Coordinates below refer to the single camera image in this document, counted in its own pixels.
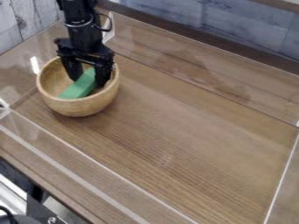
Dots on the clear acrylic tray wall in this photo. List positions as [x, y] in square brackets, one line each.
[82, 183]

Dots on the wooden bowl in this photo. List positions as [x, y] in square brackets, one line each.
[53, 82]

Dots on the black table frame bracket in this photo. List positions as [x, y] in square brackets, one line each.
[47, 210]

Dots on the clear acrylic corner bracket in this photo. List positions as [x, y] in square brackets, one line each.
[109, 26]

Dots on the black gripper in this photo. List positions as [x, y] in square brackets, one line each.
[83, 47]

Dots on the green rectangular block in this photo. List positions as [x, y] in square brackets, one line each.
[82, 87]

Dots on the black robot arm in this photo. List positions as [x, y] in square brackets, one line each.
[81, 12]

